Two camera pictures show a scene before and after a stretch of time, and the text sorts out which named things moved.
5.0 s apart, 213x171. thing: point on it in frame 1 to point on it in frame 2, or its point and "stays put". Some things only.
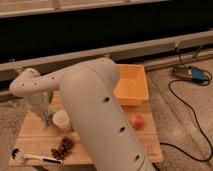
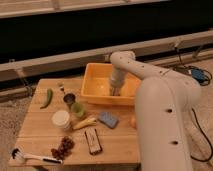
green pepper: x=50 y=94 stays put
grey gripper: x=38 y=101 to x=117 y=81
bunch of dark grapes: x=64 y=149 stays put
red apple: x=137 y=122 stays put
